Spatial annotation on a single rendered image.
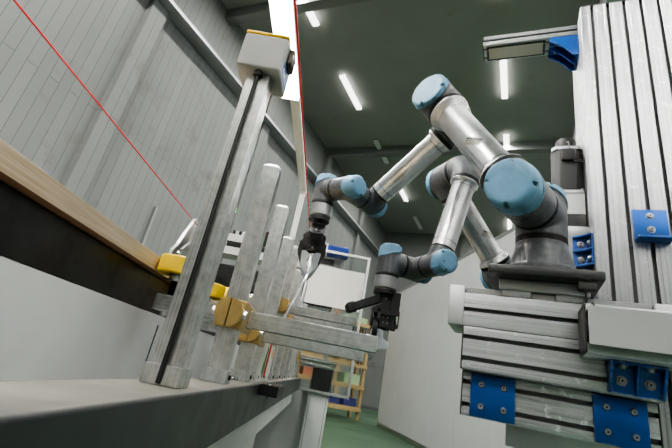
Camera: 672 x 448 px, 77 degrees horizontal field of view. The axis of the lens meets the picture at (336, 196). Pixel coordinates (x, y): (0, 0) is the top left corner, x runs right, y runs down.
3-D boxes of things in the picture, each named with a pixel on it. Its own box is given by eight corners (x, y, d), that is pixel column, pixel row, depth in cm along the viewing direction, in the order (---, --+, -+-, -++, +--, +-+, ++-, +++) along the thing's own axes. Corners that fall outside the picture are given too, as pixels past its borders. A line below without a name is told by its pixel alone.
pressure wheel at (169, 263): (171, 317, 87) (189, 263, 91) (192, 319, 82) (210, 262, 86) (134, 308, 81) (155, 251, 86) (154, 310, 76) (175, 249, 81)
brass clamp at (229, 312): (252, 336, 85) (259, 311, 87) (241, 329, 73) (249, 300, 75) (223, 330, 85) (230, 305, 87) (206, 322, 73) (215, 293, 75)
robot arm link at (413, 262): (440, 282, 135) (412, 273, 132) (420, 286, 145) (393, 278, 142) (442, 259, 139) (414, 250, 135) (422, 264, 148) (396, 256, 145)
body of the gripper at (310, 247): (323, 258, 141) (330, 224, 146) (323, 252, 133) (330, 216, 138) (301, 254, 142) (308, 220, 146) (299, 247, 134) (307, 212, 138)
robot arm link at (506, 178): (571, 208, 95) (456, 91, 133) (548, 179, 85) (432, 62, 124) (525, 240, 99) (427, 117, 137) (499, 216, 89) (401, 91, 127)
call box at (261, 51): (282, 101, 70) (293, 65, 73) (278, 74, 64) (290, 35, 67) (241, 94, 70) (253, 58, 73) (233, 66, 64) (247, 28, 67)
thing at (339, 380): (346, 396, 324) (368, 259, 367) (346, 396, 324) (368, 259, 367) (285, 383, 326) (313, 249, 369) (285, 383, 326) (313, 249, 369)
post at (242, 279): (218, 414, 73) (282, 171, 92) (213, 415, 70) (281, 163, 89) (198, 410, 73) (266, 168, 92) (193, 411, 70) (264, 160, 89)
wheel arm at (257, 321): (373, 358, 81) (376, 335, 83) (375, 357, 78) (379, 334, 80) (156, 315, 83) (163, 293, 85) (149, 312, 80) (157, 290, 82)
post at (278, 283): (257, 400, 119) (294, 240, 138) (255, 400, 116) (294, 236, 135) (245, 397, 119) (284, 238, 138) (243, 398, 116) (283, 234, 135)
